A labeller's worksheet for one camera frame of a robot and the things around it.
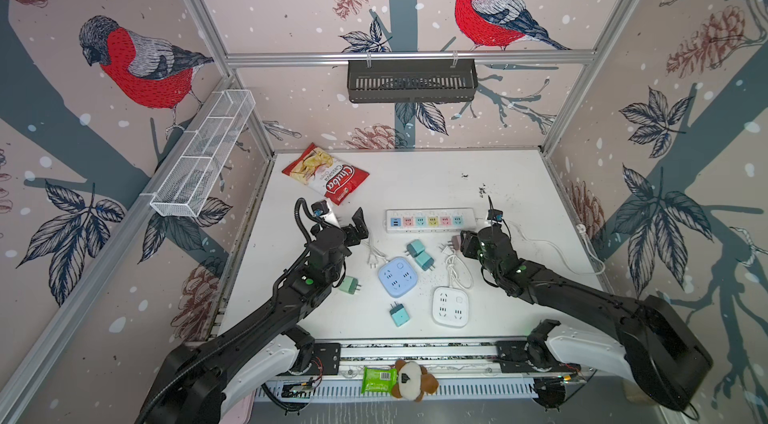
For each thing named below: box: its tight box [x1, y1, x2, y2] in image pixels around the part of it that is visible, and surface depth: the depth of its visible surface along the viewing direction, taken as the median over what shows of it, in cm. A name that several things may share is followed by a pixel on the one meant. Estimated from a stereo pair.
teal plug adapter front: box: [389, 301, 411, 327], surface depth 81 cm
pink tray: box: [219, 389, 256, 424], surface depth 67 cm
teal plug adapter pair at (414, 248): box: [404, 239, 425, 257], surface depth 94 cm
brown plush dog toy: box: [391, 359, 439, 402], surface depth 70 cm
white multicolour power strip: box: [384, 208, 477, 233], surface depth 100 cm
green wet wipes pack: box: [361, 367, 397, 395], surface depth 71 cm
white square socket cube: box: [432, 286, 470, 327], surface depth 81 cm
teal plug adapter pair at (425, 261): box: [415, 251, 435, 271], surface depth 91 cm
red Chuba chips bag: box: [282, 144, 370, 206], surface depth 112 cm
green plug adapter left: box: [338, 276, 362, 295], surface depth 86 cm
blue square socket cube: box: [378, 256, 418, 298], surface depth 87 cm
